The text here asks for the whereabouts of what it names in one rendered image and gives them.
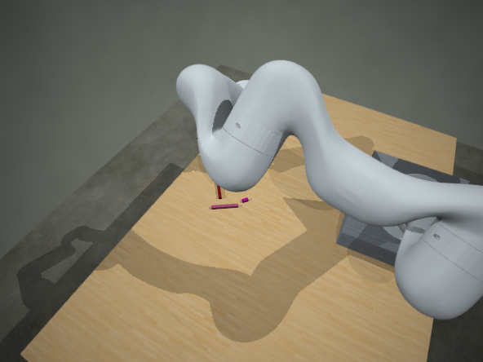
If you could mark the pink rod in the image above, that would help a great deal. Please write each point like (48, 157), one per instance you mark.
(215, 207)

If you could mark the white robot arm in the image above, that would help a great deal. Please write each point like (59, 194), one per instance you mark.
(441, 276)

